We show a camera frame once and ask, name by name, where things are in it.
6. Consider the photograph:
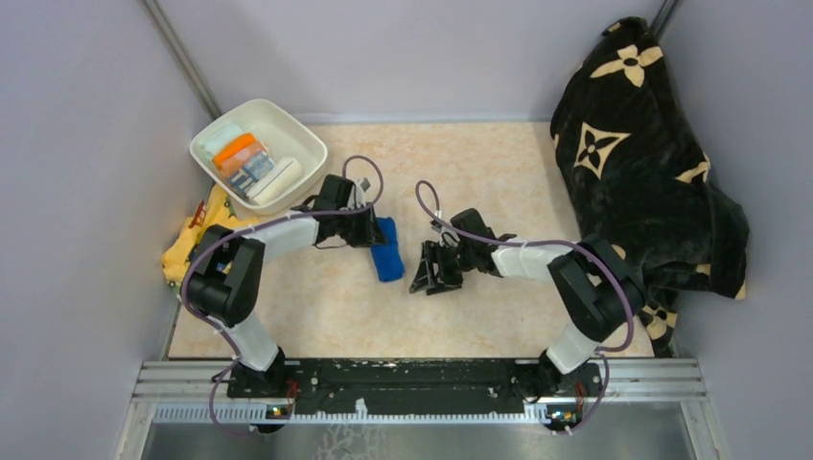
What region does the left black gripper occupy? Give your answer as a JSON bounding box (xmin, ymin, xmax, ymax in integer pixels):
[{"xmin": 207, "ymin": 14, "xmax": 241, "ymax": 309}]
[{"xmin": 334, "ymin": 200, "xmax": 386, "ymax": 247}]

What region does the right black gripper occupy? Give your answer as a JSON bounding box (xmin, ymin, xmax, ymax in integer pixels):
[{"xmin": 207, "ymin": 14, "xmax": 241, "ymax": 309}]
[{"xmin": 410, "ymin": 240, "xmax": 476, "ymax": 295}]

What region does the blue towel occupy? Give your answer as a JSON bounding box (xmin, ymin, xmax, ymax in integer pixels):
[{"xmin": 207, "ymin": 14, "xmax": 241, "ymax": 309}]
[{"xmin": 370, "ymin": 218, "xmax": 405, "ymax": 283}]

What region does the cream white towel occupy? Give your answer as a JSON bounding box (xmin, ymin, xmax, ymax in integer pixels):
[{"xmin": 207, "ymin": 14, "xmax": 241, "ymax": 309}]
[{"xmin": 247, "ymin": 157, "xmax": 303, "ymax": 206}]

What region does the rabbit print striped towel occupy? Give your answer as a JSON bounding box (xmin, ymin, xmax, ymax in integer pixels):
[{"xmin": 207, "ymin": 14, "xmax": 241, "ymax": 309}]
[{"xmin": 227, "ymin": 151, "xmax": 275, "ymax": 198}]

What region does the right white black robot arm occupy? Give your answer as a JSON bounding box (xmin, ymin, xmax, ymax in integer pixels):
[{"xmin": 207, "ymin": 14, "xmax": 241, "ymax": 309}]
[{"xmin": 409, "ymin": 236, "xmax": 645, "ymax": 395}]

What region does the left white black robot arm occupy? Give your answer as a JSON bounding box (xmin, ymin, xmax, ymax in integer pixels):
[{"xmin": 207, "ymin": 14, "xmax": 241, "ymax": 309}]
[{"xmin": 180, "ymin": 205, "xmax": 394, "ymax": 397}]

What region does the white square plastic basin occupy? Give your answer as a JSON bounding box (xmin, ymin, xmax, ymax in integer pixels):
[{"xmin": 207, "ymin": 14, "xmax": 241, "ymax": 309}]
[{"xmin": 189, "ymin": 99, "xmax": 329, "ymax": 216}]

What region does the orange rolled towel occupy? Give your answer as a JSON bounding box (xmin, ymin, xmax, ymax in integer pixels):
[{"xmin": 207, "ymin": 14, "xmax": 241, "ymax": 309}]
[{"xmin": 212, "ymin": 133, "xmax": 267, "ymax": 178}]

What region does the yellow cartoon print towel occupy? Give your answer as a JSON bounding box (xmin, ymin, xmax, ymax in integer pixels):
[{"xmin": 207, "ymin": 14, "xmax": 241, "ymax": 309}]
[{"xmin": 161, "ymin": 185, "xmax": 260, "ymax": 296}]

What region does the light green rolled towel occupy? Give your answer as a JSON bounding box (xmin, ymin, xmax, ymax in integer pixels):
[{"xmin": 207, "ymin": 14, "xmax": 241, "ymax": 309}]
[{"xmin": 199, "ymin": 123, "xmax": 245, "ymax": 160}]

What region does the black floral pattern blanket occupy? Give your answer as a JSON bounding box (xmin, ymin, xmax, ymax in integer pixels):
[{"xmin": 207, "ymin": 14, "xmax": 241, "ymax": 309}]
[{"xmin": 549, "ymin": 16, "xmax": 750, "ymax": 357}]

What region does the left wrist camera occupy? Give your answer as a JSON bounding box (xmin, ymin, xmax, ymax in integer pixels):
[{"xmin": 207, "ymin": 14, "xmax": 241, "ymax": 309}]
[{"xmin": 313, "ymin": 174, "xmax": 370, "ymax": 211}]

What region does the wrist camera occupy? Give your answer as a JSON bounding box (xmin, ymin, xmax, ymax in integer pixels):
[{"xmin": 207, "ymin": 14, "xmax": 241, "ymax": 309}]
[
  {"xmin": 313, "ymin": 174, "xmax": 370, "ymax": 211},
  {"xmin": 440, "ymin": 208, "xmax": 496, "ymax": 249}
]

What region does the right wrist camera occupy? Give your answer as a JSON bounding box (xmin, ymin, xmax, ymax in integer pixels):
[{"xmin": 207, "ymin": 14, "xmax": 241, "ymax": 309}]
[{"xmin": 440, "ymin": 208, "xmax": 496, "ymax": 249}]

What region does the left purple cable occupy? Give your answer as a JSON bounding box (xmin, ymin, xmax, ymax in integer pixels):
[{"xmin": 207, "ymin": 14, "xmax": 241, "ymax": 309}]
[{"xmin": 179, "ymin": 154, "xmax": 384, "ymax": 438}]

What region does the purple cable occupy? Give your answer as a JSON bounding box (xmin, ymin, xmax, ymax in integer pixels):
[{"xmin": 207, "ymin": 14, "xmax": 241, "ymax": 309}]
[
  {"xmin": 179, "ymin": 154, "xmax": 384, "ymax": 438},
  {"xmin": 414, "ymin": 180, "xmax": 637, "ymax": 436}
]

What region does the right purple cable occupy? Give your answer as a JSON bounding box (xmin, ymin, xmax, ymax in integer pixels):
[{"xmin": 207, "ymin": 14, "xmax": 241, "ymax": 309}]
[{"xmin": 414, "ymin": 180, "xmax": 637, "ymax": 436}]

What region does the aluminium frame rail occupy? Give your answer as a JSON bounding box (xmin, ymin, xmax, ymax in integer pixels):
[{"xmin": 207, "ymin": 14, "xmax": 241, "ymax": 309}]
[{"xmin": 132, "ymin": 358, "xmax": 708, "ymax": 426}]

